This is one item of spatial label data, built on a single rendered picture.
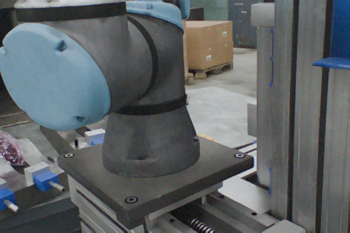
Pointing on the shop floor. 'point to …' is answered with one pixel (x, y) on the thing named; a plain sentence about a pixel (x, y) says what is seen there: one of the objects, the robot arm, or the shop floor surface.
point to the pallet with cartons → (209, 47)
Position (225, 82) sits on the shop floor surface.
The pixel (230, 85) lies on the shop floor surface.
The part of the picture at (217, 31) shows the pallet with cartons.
